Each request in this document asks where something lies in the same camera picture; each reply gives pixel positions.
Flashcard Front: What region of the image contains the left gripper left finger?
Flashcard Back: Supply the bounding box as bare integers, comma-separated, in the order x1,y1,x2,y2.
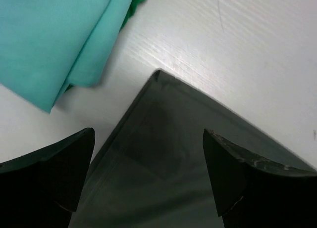
0,128,95,228

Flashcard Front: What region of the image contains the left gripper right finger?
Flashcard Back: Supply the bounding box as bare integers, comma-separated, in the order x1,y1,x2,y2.
203,130,317,228

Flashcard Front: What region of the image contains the dark grey t-shirt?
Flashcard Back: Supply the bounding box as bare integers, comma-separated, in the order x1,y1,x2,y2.
70,70,316,228

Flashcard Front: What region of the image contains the folded teal t-shirt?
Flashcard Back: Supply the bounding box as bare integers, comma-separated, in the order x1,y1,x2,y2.
0,0,132,112

